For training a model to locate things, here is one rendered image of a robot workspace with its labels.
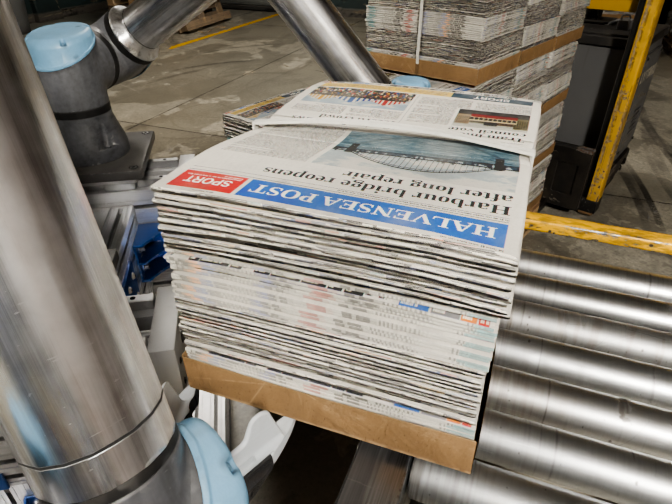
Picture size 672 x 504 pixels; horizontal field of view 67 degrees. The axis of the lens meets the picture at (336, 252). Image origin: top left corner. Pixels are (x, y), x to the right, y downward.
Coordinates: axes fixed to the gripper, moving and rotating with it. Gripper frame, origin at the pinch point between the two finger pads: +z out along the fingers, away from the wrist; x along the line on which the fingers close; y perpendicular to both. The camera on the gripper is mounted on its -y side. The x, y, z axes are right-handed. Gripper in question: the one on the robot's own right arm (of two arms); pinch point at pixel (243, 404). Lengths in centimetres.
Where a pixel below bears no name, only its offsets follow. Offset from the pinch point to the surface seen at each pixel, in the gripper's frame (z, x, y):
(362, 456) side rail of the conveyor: -1.7, -13.5, -0.2
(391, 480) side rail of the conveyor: -3.0, -16.6, -0.4
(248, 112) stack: 73, 41, 6
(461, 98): 32.6, -14.8, 23.0
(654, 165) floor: 300, -89, -84
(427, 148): 16.4, -14.5, 22.6
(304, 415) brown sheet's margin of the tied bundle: -0.9, -7.6, 2.2
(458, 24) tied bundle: 117, 0, 19
